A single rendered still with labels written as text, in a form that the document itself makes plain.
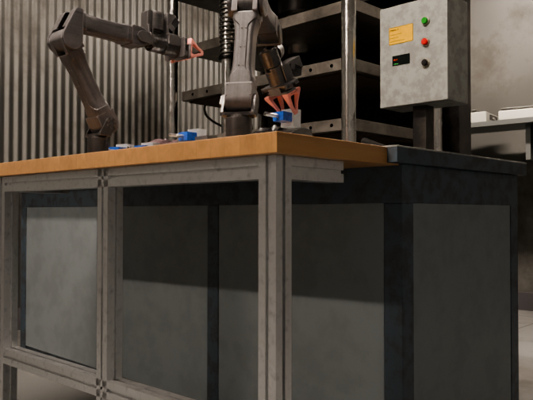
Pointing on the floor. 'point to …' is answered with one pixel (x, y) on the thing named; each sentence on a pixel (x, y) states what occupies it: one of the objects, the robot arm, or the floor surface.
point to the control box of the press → (423, 61)
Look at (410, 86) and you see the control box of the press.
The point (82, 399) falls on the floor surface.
